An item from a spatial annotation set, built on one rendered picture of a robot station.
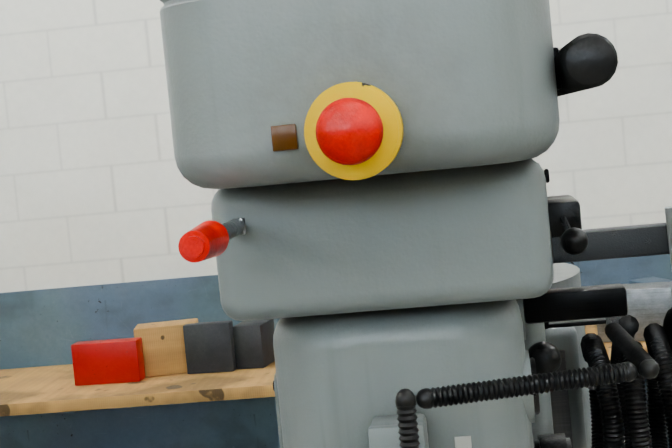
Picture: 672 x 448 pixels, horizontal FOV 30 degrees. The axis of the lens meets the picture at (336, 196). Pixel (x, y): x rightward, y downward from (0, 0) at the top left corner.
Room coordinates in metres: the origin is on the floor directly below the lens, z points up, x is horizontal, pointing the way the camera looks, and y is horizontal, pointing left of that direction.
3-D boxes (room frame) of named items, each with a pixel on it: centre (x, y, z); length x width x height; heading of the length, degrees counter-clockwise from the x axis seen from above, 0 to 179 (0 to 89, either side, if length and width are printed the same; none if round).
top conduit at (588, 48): (1.02, -0.19, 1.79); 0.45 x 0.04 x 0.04; 174
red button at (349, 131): (0.75, -0.01, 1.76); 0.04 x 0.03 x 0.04; 84
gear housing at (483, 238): (1.04, -0.05, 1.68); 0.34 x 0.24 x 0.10; 174
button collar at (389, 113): (0.77, -0.01, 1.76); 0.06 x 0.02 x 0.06; 84
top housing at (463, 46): (1.02, -0.04, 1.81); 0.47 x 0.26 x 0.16; 174
